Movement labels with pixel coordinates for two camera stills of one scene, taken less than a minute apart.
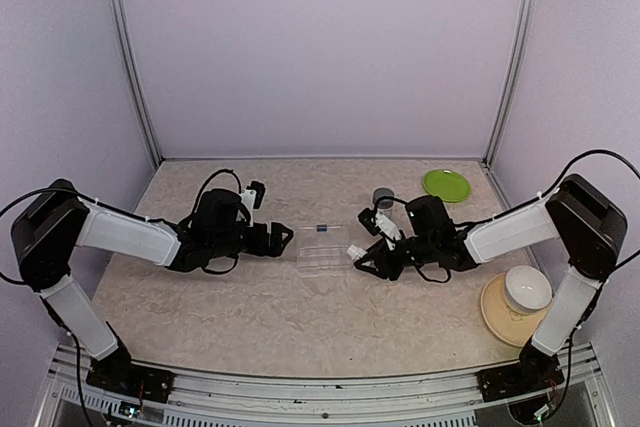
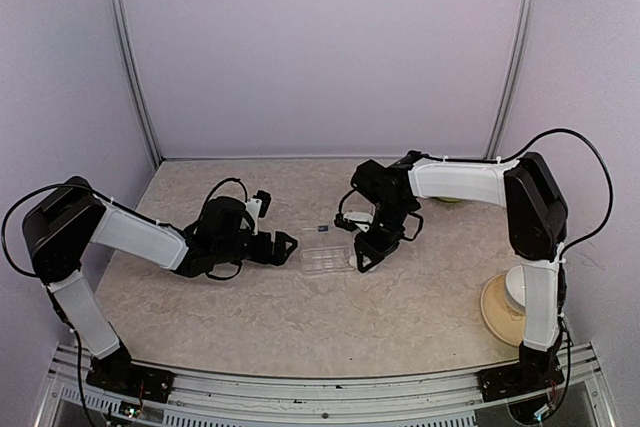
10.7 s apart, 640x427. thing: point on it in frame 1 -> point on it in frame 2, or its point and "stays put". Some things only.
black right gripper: [375, 252] -> [375, 251]
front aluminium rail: [216, 399] stays put
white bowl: [527, 289] stays put
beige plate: [515, 328] stays put
